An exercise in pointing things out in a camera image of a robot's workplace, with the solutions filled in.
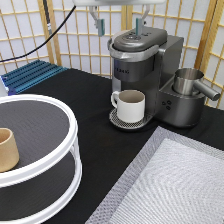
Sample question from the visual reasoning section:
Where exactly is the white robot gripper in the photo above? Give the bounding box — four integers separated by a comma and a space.
72, 0, 166, 37

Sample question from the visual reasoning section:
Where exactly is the grey pod coffee machine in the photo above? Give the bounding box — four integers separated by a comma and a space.
108, 27, 205, 130

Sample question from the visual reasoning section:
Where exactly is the wooden shoji folding screen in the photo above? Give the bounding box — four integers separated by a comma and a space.
0, 0, 224, 110

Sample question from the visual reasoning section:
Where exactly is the white ceramic mug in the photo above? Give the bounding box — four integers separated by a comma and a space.
111, 90, 145, 123

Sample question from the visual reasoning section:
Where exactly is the steel milk frother jug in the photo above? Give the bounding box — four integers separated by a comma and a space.
173, 68, 220, 101

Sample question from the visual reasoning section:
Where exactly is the white two-tier round shelf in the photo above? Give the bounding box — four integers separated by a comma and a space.
0, 94, 82, 224

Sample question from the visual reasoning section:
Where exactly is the grey woven placemat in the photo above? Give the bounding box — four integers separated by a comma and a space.
85, 127, 224, 224

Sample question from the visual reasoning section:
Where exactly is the tan ceramic cup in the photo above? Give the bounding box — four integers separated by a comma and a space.
0, 128, 19, 172

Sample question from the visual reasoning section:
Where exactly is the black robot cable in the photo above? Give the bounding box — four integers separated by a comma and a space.
0, 0, 78, 64

